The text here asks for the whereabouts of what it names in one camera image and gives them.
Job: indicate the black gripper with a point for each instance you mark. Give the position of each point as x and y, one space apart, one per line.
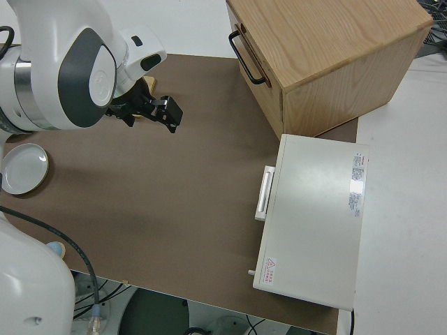
138 99

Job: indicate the gray plate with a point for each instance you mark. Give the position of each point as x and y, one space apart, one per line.
24 169

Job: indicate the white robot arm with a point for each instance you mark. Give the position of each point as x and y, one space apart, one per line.
87 70

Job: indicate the brown table mat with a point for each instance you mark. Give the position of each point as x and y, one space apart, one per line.
174 195

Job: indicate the blue call bell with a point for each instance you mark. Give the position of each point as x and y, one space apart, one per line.
56 248

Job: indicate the white toaster oven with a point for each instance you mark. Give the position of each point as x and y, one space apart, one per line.
314 216

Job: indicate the light wooden box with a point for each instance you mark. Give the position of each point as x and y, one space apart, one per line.
331 52

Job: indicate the dark round robot pedestal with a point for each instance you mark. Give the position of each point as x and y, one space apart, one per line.
153 314

